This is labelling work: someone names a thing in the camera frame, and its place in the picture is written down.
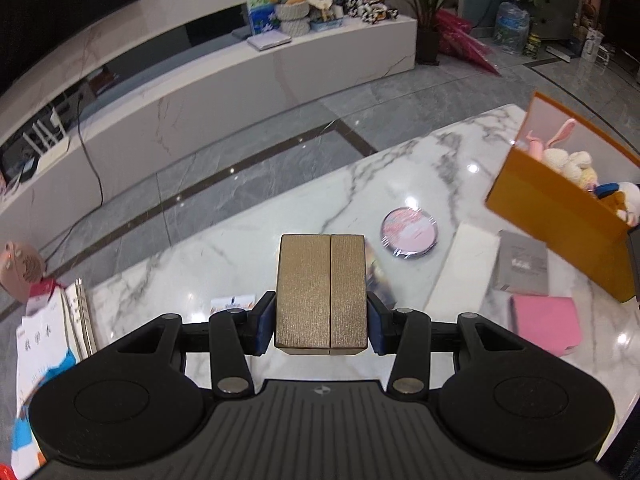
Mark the black white checkered toy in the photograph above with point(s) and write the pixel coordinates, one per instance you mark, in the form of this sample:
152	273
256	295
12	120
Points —
370	10

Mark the large water bottle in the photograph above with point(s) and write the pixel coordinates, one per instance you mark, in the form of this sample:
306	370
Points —
511	25

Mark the grey drawer cabinet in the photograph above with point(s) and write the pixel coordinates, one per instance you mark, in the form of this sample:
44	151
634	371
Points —
560	0

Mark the gold brown box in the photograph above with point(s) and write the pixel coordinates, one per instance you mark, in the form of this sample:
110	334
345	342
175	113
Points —
320	295

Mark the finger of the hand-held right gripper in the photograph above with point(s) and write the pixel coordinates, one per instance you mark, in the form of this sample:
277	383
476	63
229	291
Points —
635	260

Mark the grey flat box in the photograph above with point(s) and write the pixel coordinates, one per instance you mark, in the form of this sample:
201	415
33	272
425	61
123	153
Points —
522	262

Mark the white marble television console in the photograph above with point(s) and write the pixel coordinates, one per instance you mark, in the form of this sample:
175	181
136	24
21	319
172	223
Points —
210	105

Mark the orange cardboard box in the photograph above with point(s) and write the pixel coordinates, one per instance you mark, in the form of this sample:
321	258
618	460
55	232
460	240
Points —
550	220

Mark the white router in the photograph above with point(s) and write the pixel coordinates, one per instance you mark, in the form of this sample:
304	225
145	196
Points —
45	145

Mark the white crochet bunny plush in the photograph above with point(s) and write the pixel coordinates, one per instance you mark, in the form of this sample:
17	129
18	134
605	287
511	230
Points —
565	155

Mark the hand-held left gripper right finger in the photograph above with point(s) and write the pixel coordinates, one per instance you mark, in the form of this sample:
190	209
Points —
377	327

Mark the red folded umbrella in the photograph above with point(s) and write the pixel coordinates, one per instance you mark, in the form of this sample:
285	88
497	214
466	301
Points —
465	42

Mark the white carton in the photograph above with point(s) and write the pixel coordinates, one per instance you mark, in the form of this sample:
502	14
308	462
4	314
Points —
593	46

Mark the small red paper box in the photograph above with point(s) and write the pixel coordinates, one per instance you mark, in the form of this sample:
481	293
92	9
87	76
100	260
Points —
45	292

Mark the tall potted plant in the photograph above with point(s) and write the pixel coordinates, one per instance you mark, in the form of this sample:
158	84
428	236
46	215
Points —
425	5

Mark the white long case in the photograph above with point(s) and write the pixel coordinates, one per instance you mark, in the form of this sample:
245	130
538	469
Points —
462	270

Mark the green printed can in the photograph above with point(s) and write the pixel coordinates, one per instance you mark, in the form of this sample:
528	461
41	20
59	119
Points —
533	46

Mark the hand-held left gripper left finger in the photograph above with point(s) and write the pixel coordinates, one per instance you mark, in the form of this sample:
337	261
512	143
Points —
264	325

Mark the white exercise book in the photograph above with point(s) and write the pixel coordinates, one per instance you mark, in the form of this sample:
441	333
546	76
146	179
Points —
42	340

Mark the round pink tin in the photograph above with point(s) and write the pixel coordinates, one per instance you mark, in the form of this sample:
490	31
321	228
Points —
410	232

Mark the black wall television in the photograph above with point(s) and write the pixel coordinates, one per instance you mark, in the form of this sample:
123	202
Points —
55	15

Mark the small white card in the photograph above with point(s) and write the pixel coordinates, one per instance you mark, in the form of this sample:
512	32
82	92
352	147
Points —
232	304

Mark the pink fan heater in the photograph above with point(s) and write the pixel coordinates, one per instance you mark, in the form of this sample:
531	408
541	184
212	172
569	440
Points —
22	270

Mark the blue shallow tray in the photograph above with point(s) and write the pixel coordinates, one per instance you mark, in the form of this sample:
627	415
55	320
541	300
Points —
327	22

